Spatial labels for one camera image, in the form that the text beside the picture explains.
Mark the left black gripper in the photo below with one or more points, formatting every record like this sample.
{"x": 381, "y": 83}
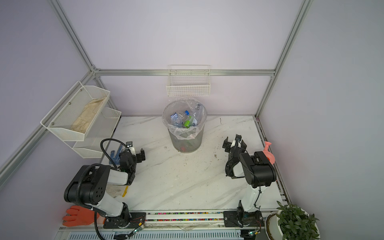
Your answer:
{"x": 139, "y": 158}

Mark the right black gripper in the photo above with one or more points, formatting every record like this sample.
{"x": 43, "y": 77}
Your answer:
{"x": 227, "y": 146}

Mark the green label clear bottle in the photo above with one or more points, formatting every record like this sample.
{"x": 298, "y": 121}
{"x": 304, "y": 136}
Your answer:
{"x": 189, "y": 122}

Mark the clear bottle blue label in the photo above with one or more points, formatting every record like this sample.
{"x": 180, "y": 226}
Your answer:
{"x": 176, "y": 120}

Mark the tall clear bottle white cap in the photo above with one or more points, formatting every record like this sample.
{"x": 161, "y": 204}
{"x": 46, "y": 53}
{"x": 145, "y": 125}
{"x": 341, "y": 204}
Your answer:
{"x": 197, "y": 114}

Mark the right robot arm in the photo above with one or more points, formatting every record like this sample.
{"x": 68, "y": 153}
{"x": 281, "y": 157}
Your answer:
{"x": 258, "y": 171}

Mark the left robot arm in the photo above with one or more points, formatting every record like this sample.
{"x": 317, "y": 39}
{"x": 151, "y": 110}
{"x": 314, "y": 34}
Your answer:
{"x": 88, "y": 193}

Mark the grey mesh waste bin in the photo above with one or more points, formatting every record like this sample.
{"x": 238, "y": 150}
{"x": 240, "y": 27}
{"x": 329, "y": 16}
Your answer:
{"x": 187, "y": 146}

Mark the clear plastic bin liner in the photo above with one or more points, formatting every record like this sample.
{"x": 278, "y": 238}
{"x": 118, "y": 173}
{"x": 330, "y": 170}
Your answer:
{"x": 179, "y": 106}

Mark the blue dotted work glove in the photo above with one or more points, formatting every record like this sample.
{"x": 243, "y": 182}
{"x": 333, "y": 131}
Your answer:
{"x": 115, "y": 154}

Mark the white knit work glove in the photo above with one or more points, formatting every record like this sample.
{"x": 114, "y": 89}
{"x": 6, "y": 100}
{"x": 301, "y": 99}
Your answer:
{"x": 116, "y": 190}

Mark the pink plastic watering can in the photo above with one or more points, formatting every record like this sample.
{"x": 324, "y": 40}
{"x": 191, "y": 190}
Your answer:
{"x": 268, "y": 154}

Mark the white mesh lower shelf tray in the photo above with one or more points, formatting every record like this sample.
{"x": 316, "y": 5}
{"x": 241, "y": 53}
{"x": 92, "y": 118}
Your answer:
{"x": 103, "y": 128}

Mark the white mesh shelf tray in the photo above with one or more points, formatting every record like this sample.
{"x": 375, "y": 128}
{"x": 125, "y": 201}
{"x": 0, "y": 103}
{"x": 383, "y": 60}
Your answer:
{"x": 60, "y": 118}
{"x": 103, "y": 128}

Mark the beige cloth in tray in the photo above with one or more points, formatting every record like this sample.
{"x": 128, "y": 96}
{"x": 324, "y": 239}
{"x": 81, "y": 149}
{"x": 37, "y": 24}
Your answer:
{"x": 83, "y": 122}

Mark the white mesh upper shelf tray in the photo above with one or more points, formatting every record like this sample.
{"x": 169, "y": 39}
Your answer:
{"x": 60, "y": 118}

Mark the red rubber glove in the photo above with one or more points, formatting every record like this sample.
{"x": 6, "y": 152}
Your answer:
{"x": 78, "y": 216}

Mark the white plant pot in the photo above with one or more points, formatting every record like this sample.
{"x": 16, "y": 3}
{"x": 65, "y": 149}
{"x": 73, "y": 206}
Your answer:
{"x": 273, "y": 230}

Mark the potted green plant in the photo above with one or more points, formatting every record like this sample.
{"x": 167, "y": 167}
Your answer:
{"x": 296, "y": 224}

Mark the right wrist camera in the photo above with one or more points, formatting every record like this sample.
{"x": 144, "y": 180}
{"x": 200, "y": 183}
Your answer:
{"x": 236, "y": 143}

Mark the white wire wall basket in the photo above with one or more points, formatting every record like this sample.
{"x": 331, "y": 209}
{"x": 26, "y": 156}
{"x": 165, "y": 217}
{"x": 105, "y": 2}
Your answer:
{"x": 188, "y": 81}

